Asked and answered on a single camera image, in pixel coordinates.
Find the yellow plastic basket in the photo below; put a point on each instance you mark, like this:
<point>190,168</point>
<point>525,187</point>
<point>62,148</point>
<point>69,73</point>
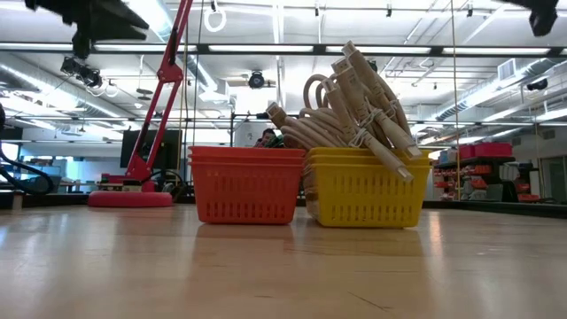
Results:
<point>367,195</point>

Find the shelf with red bins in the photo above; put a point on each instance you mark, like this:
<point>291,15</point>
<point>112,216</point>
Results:
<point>483,175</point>

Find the black overhead frame bar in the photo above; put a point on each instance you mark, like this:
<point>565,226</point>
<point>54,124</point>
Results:
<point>319,49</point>

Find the person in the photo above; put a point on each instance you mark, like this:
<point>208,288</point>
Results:
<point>266,137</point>

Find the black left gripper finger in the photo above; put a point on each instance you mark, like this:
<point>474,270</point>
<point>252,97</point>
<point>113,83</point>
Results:
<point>119,33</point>
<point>121,15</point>

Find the white LED light strip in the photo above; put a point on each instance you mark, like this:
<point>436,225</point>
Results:
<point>496,50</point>
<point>398,49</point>
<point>35,46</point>
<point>128,47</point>
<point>261,48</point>

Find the orange plastic basket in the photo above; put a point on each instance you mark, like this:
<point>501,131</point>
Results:
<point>248,190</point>

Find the black metal rack frame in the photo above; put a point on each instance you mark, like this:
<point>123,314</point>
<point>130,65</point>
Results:
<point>231,133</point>

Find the red desk lamp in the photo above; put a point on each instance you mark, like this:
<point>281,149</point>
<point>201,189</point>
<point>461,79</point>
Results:
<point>133,199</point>

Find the black monitor screen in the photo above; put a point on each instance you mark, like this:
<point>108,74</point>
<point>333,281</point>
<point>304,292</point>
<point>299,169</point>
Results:
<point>173,150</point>

